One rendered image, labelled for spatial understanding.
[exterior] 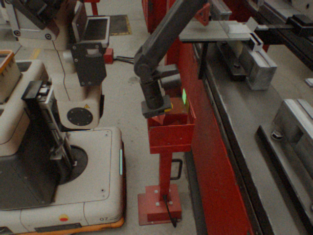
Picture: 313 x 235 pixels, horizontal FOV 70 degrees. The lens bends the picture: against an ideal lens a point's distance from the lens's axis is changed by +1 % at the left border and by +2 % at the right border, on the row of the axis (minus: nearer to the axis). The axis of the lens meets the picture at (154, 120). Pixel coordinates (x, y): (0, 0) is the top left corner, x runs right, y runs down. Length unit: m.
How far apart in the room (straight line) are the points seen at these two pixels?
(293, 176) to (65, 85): 0.76
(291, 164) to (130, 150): 1.30
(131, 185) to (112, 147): 0.32
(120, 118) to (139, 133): 0.26
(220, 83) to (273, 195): 0.45
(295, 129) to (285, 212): 0.21
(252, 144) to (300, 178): 0.14
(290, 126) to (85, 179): 1.01
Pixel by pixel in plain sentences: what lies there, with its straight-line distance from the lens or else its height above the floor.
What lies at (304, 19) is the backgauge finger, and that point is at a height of 1.03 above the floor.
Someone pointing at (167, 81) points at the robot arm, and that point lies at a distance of 0.68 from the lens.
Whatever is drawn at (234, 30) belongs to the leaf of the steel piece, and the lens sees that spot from 1.01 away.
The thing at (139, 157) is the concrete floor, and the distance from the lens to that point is 1.70.
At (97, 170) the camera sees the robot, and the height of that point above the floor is 0.28.
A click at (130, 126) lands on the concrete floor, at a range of 1.92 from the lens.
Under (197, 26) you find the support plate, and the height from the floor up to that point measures 1.00.
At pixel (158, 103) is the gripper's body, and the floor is 0.89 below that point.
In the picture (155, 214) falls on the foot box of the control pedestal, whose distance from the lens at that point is 1.36.
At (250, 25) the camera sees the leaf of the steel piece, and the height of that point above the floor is 1.01.
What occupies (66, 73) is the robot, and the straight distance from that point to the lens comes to 0.91.
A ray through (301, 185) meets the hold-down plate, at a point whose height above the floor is 0.91.
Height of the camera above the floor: 1.34
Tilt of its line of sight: 43 degrees down
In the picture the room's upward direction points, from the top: straight up
